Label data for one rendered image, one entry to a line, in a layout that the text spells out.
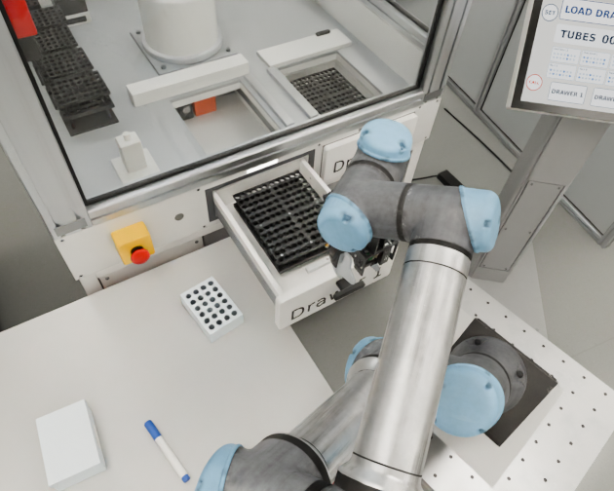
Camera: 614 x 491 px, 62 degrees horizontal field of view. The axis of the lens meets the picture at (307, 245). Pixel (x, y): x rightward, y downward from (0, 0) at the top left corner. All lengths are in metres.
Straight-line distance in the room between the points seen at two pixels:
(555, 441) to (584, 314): 1.27
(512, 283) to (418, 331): 1.74
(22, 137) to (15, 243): 1.54
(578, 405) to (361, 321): 1.02
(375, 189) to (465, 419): 0.42
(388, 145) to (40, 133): 0.57
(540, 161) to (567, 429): 0.88
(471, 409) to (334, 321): 1.21
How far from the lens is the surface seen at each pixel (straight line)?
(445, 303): 0.58
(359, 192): 0.65
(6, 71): 0.89
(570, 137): 1.73
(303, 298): 1.02
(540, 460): 1.16
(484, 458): 1.12
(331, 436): 0.72
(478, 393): 0.88
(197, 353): 1.13
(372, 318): 2.06
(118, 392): 1.13
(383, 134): 0.71
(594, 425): 1.25
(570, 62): 1.54
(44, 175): 1.01
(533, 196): 1.89
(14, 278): 2.36
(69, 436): 1.06
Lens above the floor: 1.77
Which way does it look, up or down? 53 degrees down
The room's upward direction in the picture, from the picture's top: 6 degrees clockwise
